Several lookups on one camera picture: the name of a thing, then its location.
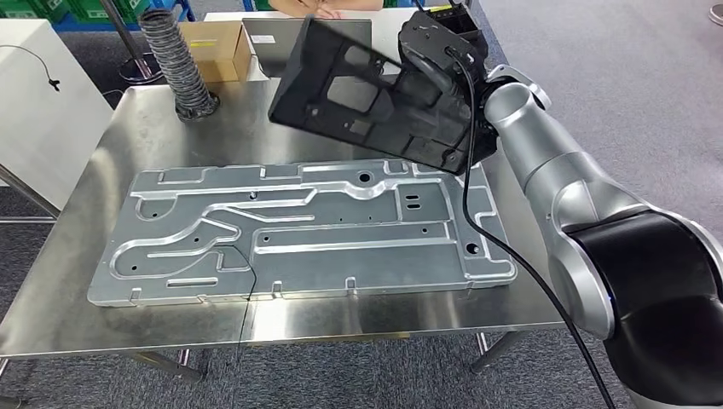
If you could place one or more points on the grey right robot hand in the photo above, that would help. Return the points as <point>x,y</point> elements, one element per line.
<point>435,42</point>

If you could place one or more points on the black plastic car part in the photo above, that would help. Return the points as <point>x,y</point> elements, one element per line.
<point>299,96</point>

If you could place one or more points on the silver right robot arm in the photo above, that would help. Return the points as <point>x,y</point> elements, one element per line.
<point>565,186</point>

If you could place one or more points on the stainless steel workbench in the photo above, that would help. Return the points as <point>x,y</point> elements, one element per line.
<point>169,130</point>

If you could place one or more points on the black plastic box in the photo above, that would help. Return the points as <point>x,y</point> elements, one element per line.
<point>466,25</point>

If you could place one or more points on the person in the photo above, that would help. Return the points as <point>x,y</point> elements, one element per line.
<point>327,5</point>

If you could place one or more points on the dark grey flat panel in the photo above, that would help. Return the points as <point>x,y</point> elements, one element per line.
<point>271,56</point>

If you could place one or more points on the cardboard box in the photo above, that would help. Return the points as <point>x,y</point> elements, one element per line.
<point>217,53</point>

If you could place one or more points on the large stamped metal plate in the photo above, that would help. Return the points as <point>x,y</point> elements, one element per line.
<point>339,259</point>

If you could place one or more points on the black stanchion base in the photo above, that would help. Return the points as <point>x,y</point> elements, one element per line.
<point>717,14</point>

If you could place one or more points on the green plastic crate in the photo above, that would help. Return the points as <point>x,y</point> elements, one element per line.
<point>22,8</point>
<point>113,8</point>

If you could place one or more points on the white cabinet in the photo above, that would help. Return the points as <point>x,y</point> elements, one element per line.
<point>51,141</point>

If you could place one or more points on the stainless steel table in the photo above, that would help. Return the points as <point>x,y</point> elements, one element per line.
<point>28,191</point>

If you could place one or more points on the black stanchion post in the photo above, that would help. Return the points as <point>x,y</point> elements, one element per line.
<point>127,42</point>

